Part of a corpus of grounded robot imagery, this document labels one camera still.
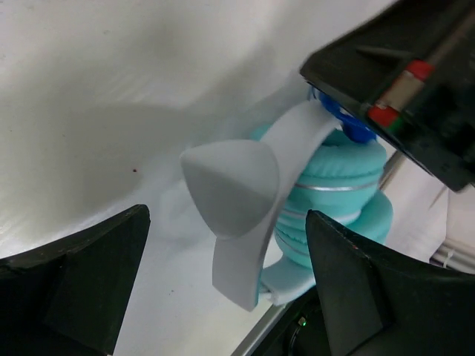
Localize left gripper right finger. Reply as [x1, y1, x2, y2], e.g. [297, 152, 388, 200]
[306, 211, 474, 355]

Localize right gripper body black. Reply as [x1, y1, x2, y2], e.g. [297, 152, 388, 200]
[359, 1, 474, 191]

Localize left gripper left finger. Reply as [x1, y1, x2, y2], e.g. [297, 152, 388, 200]
[1, 205, 151, 355]

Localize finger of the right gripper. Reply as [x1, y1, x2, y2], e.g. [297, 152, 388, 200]
[301, 1, 464, 122]

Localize teal cat-ear headphones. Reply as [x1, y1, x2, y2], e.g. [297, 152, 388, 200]
[180, 100, 393, 311]

